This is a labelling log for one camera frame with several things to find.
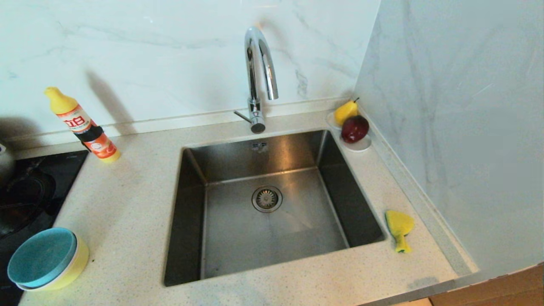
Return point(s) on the yellow green sponge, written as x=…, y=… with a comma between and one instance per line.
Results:
x=400, y=223

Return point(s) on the orange dish soap bottle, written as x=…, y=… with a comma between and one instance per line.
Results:
x=80, y=125

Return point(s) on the yellow plastic bowl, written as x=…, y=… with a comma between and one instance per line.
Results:
x=80, y=263

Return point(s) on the pink plastic bowl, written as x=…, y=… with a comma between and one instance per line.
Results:
x=63, y=278

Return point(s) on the blue plastic bowl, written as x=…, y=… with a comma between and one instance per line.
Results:
x=42, y=257

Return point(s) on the round metal sink drain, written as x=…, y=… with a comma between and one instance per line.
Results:
x=267, y=199

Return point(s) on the stainless steel sink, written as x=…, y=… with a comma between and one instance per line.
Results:
x=238, y=238

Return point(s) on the chrome gooseneck faucet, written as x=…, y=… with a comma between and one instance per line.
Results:
x=253, y=85

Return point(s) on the yellow pear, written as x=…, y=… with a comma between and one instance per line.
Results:
x=345, y=112

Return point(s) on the dark red apple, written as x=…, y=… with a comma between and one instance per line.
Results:
x=355, y=128

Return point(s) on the small white saucer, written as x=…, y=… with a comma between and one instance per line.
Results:
x=362, y=146

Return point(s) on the black glass cooktop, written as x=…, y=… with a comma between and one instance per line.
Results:
x=63, y=168

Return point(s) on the black round pan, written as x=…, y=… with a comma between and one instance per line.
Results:
x=25, y=199

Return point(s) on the metal kettle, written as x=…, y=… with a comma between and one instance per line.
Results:
x=5, y=165

